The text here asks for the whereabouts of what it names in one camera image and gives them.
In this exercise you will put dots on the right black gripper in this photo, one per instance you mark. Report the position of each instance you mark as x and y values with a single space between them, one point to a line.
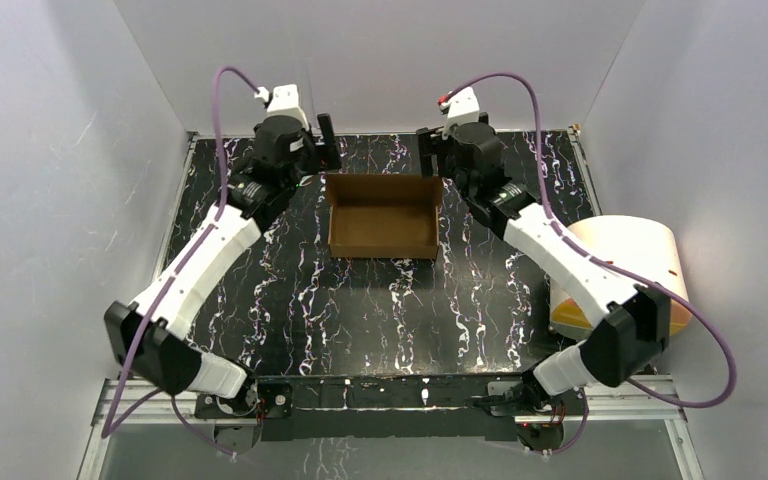
424 137

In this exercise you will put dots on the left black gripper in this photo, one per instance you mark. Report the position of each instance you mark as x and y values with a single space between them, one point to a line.
325 140

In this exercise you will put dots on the brown cardboard box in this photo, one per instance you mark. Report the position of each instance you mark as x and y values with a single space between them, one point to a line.
383 216

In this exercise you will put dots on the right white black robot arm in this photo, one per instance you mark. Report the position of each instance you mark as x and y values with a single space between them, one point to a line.
630 321

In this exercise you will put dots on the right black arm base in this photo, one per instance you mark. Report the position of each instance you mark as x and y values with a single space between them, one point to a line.
546 436

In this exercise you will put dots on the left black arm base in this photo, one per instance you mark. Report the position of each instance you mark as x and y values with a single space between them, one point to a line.
238 423

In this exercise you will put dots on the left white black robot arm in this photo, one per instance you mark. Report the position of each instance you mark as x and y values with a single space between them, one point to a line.
148 334

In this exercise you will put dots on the large white tape roll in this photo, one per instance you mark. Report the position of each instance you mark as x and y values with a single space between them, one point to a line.
641 246

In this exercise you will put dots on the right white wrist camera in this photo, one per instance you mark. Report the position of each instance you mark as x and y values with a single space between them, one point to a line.
459 109

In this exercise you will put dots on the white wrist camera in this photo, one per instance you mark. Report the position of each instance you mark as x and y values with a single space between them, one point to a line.
459 109
283 100

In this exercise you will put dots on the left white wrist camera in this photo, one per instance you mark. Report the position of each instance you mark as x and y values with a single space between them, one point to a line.
283 100

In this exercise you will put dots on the aluminium frame rail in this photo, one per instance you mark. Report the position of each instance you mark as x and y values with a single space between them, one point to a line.
416 406

